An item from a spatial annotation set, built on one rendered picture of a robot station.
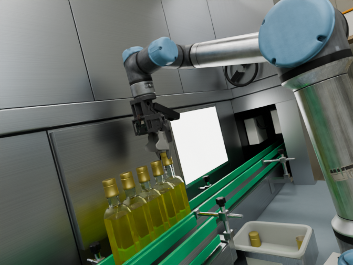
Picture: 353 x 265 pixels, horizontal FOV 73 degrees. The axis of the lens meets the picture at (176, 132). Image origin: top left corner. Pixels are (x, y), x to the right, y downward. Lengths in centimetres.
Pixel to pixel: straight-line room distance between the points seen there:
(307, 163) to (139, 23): 114
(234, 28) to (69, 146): 122
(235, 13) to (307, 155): 93
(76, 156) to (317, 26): 64
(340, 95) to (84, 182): 65
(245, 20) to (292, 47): 117
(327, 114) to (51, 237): 70
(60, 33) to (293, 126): 121
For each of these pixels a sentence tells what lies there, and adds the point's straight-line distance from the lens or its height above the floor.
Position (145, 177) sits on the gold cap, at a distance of 71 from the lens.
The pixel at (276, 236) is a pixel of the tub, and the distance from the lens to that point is 97.
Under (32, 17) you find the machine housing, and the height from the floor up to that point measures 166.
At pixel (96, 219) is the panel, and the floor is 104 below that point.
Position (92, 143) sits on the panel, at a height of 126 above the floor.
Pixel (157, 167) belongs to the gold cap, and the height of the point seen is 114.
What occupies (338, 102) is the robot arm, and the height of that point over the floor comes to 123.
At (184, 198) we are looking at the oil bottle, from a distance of 82.
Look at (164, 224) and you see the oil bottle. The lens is 75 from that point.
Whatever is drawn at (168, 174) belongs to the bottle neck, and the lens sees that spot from 80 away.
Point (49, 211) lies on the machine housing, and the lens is 76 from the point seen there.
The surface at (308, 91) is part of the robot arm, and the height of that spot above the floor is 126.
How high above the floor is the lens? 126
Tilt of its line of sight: 2 degrees down
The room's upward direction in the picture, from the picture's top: 14 degrees counter-clockwise
